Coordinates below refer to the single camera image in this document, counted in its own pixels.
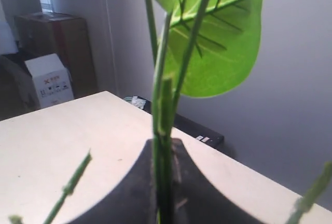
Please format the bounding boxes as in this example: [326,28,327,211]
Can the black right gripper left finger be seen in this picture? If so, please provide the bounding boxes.
[70,140,156,224]

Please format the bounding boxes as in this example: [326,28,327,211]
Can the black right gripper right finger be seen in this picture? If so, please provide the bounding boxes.
[172,138,262,223]

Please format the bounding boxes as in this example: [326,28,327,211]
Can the red artificial flower stem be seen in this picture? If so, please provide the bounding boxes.
[9,0,332,224]

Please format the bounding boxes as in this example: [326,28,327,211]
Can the black power strip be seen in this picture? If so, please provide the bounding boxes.
[124,96,225,151]

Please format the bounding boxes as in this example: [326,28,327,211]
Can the white cardboard box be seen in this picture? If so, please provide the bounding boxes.
[25,53,74,108]

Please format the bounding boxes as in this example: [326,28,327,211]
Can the brown cardboard box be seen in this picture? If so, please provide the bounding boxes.
[14,12,98,98]

